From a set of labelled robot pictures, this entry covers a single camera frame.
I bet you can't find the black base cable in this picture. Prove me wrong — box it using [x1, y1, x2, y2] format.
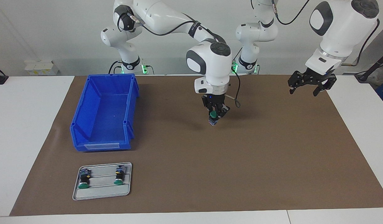
[233, 46, 243, 67]
[108, 60, 123, 74]

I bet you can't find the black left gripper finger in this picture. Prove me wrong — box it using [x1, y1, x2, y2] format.
[313, 75, 337, 97]
[288, 72, 307, 95]

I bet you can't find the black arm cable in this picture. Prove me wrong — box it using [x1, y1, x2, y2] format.
[118, 12, 241, 108]
[250, 0, 380, 66]

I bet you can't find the black stand pole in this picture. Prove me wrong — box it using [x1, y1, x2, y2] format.
[356, 50, 383, 83]

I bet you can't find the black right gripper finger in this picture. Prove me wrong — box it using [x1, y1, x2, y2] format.
[217, 104, 231, 118]
[202, 97, 214, 118]

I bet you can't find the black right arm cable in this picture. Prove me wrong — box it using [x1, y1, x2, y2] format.
[118, 12, 241, 108]

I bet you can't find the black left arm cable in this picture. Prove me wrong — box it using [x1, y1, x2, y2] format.
[250, 0, 380, 66]

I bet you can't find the blue plastic storage bin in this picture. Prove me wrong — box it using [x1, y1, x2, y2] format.
[69, 73, 139, 152]

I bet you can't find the grey metal tray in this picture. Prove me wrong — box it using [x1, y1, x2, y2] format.
[72, 162, 133, 201]

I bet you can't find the white wall socket box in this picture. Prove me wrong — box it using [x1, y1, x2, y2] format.
[24, 60, 58, 76]

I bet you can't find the brown table mat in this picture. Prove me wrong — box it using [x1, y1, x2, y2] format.
[9, 74, 383, 217]

